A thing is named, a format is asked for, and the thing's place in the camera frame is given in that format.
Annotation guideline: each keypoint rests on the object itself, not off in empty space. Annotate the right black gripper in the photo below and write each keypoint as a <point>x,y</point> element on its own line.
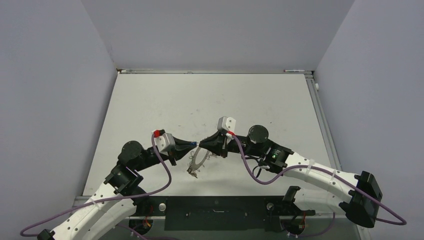
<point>217,143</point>

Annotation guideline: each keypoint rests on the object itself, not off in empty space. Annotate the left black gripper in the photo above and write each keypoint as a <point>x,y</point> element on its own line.
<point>181,148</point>

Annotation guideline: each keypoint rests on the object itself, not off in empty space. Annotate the grey metal keyring disc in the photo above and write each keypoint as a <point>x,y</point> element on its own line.
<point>197,159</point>

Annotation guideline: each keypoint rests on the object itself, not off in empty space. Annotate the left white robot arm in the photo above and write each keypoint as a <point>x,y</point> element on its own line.
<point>119,195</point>

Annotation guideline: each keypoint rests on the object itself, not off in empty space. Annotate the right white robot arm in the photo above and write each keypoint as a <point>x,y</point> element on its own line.
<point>357,196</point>

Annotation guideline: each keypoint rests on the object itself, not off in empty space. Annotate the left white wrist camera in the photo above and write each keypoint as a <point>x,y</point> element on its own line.
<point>163,141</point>

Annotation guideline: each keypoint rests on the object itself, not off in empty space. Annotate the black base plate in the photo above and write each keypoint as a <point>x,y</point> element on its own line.
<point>217,213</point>

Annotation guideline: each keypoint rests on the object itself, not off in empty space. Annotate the aluminium back rail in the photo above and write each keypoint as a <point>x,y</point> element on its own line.
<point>204,71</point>

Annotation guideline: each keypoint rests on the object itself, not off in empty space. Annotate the aluminium rail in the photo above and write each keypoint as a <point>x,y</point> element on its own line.
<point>323,122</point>
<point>204,71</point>

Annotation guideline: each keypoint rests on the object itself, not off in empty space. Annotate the aluminium right rail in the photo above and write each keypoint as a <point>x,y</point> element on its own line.
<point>323,122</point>

